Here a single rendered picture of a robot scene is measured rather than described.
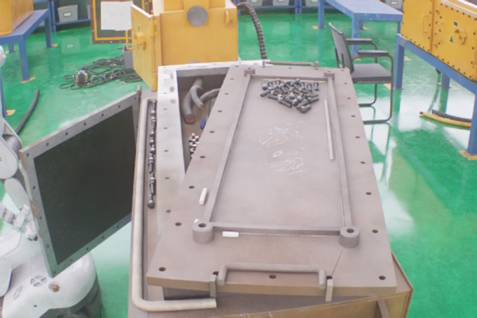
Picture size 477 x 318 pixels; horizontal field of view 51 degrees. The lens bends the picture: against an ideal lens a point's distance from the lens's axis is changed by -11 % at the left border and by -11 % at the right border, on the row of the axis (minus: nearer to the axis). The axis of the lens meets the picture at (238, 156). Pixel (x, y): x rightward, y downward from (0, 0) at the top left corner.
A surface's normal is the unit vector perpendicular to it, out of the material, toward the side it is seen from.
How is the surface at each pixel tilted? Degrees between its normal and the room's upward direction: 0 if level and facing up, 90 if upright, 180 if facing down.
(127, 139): 90
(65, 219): 90
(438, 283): 0
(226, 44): 90
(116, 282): 0
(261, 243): 0
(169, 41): 90
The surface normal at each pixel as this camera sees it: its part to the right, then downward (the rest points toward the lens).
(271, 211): -0.01, -0.90
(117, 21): -0.16, 0.44
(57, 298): 0.23, 0.43
